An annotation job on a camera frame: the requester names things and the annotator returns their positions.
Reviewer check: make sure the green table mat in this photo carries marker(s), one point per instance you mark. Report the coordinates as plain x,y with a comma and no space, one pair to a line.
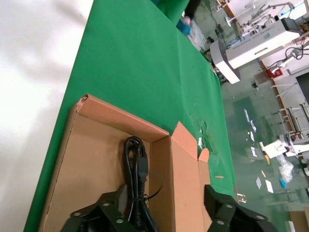
132,60

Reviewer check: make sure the clear plastic bag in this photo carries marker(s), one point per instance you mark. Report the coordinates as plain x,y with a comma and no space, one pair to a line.
198,36

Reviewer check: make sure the metal rack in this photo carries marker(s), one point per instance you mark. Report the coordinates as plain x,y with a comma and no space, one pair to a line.
292,120

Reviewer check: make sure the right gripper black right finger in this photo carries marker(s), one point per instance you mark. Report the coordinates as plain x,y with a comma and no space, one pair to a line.
227,215

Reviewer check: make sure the red box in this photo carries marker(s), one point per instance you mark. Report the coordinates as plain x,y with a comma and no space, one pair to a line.
278,73

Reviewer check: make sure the small wooden stick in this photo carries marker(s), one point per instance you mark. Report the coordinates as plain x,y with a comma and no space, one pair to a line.
219,176

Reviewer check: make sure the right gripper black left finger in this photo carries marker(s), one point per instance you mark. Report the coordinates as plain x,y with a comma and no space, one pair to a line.
106,212

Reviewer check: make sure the small blue object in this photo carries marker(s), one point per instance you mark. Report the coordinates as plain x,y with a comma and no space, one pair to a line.
283,183

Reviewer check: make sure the large white machine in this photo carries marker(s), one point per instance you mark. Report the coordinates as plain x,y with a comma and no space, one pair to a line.
248,46

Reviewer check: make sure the white workbench frame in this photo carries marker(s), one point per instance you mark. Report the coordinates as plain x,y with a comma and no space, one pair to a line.
256,9

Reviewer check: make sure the small metal bracket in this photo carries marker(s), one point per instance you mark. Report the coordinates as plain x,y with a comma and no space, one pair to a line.
242,198

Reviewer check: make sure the crumpled clear plastic wrap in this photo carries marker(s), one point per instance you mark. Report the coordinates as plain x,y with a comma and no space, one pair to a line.
286,169

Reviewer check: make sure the white paper sheet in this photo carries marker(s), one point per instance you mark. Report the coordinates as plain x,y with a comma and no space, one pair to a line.
246,116
258,182
253,151
269,186

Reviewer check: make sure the blue gloved hand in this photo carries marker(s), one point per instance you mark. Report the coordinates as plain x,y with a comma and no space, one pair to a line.
184,24

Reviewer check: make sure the black sleeved person forearm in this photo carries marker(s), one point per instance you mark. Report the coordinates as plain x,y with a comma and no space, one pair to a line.
193,8

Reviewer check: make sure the brown cardboard sheet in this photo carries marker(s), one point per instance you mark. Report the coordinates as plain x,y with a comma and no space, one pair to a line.
300,222

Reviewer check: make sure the white floor equipment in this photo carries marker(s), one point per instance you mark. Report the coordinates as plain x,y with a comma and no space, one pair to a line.
277,147

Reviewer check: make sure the open cardboard box round holes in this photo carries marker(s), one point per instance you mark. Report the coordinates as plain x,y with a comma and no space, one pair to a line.
96,157

